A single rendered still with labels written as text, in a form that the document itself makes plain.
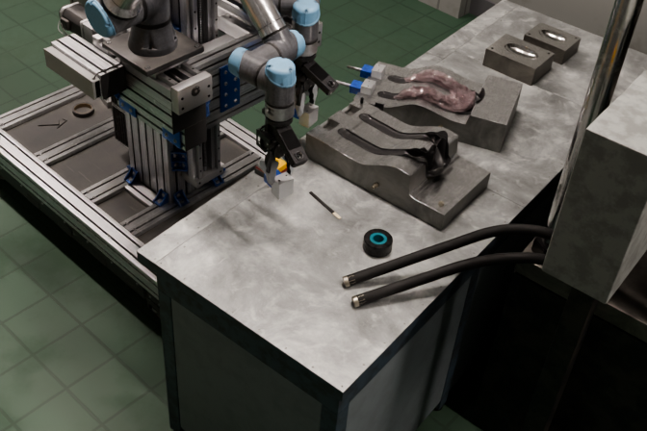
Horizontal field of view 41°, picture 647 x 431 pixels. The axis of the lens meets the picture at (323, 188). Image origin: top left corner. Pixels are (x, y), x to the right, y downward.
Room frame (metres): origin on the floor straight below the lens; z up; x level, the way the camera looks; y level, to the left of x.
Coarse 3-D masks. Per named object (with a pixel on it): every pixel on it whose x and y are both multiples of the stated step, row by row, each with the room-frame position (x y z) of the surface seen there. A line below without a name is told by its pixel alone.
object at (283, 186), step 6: (264, 174) 1.84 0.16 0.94; (276, 174) 1.84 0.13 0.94; (282, 174) 1.82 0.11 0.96; (288, 174) 1.83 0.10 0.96; (264, 180) 1.84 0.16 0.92; (276, 180) 1.80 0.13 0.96; (282, 180) 1.80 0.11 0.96; (288, 180) 1.80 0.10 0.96; (270, 186) 1.82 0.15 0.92; (276, 186) 1.79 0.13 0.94; (282, 186) 1.79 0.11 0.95; (288, 186) 1.80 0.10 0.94; (276, 192) 1.79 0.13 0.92; (282, 192) 1.79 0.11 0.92; (288, 192) 1.80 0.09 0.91
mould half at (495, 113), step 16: (384, 64) 2.59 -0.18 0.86; (384, 80) 2.50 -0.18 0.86; (464, 80) 2.50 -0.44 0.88; (496, 80) 2.46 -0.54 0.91; (368, 96) 2.39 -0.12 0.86; (496, 96) 2.37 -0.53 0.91; (512, 96) 2.37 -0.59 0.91; (384, 112) 2.33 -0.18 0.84; (400, 112) 2.32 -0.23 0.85; (416, 112) 2.30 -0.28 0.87; (432, 112) 2.29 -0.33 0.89; (448, 112) 2.31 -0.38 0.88; (480, 112) 2.27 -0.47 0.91; (496, 112) 2.28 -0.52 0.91; (512, 112) 2.32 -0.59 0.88; (448, 128) 2.27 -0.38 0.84; (464, 128) 2.25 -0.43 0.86; (480, 128) 2.24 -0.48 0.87; (496, 128) 2.22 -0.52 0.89; (480, 144) 2.23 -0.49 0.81; (496, 144) 2.22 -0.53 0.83
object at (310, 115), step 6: (306, 108) 2.15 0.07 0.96; (312, 108) 2.15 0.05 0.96; (318, 108) 2.16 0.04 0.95; (294, 114) 2.15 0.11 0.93; (306, 114) 2.12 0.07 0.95; (312, 114) 2.13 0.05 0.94; (300, 120) 2.13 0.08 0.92; (306, 120) 2.12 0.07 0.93; (312, 120) 2.14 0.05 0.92; (306, 126) 2.12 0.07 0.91
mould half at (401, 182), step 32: (320, 128) 2.14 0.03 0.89; (352, 128) 2.16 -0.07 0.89; (416, 128) 2.17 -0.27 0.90; (320, 160) 2.08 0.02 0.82; (352, 160) 2.01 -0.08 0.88; (384, 160) 1.98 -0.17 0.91; (384, 192) 1.94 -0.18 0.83; (416, 192) 1.90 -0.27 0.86; (448, 192) 1.92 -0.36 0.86; (480, 192) 2.00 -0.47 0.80
